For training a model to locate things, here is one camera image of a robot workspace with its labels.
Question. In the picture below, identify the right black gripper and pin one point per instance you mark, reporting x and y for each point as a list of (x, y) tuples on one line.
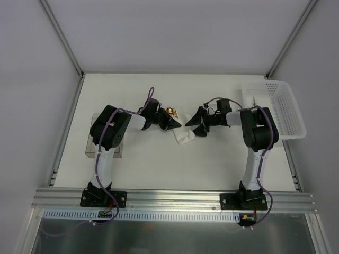
[(205, 119)]

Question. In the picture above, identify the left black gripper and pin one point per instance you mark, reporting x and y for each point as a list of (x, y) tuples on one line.
[(160, 118)]

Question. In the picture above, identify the gold spoon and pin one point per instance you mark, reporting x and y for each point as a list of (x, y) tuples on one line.
[(170, 110)]

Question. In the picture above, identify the white paper napkin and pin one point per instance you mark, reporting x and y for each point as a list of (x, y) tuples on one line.
[(183, 135)]

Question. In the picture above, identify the gold fork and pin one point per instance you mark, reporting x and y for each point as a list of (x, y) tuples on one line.
[(174, 114)]

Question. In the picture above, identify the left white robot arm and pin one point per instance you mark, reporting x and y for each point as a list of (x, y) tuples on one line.
[(107, 133)]

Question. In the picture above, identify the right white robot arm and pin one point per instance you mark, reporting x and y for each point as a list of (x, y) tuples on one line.
[(259, 133)]

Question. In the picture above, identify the white perforated plastic basket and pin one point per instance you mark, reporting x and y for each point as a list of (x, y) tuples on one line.
[(279, 98)]

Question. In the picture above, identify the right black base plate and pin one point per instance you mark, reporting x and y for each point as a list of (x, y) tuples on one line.
[(230, 201)]

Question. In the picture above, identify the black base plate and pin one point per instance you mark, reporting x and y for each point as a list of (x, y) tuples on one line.
[(230, 201), (101, 199)]

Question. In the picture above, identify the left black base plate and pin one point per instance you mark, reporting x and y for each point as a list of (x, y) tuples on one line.
[(101, 199)]

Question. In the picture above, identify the aluminium mounting rail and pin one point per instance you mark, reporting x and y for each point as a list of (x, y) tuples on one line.
[(173, 200)]

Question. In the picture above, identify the white slotted cable duct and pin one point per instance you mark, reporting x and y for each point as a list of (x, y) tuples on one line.
[(163, 216)]

